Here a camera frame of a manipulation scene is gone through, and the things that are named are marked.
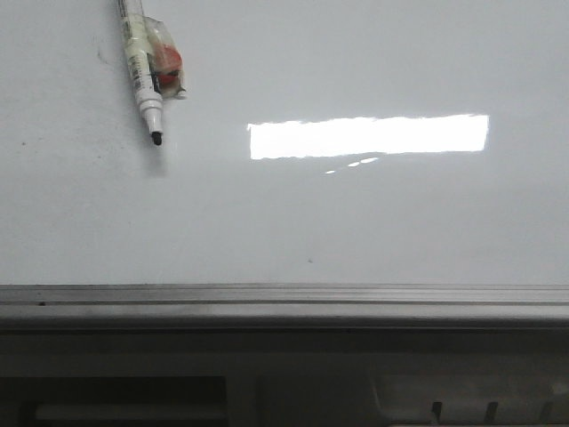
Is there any white whiteboard marker pen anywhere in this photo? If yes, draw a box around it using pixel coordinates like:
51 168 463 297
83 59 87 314
116 0 164 146

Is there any white whiteboard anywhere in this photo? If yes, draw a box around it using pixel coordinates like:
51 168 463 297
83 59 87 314
1 1 568 285

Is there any aluminium whiteboard frame rail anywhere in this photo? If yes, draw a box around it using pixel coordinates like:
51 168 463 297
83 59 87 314
1 284 568 331

